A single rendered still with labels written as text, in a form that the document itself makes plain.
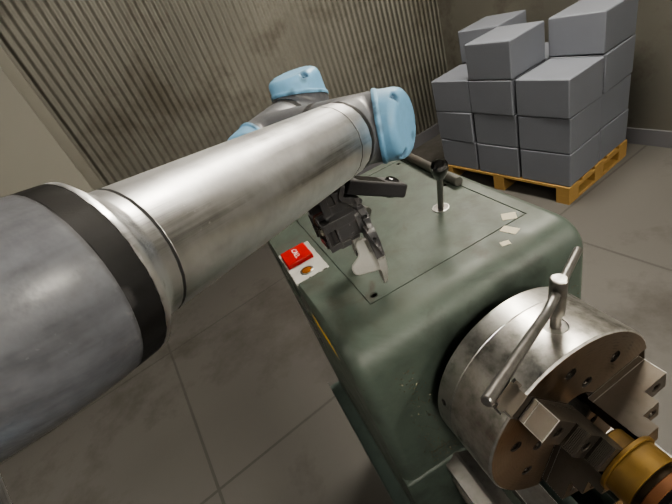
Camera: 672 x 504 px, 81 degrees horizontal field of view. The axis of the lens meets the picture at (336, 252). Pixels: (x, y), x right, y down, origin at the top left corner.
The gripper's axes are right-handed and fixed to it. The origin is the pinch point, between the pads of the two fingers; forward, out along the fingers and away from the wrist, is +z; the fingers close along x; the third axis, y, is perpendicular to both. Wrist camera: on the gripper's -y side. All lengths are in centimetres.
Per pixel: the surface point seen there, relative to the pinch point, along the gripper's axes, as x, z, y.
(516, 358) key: 35.0, -7.2, -0.1
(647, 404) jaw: 37.3, 16.7, -19.4
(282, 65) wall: -286, -1, -73
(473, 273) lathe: 12.6, 2.7, -12.1
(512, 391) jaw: 30.0, 7.6, -3.2
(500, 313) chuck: 21.0, 4.2, -9.9
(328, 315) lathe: 3.8, 2.2, 12.1
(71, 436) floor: -162, 127, 172
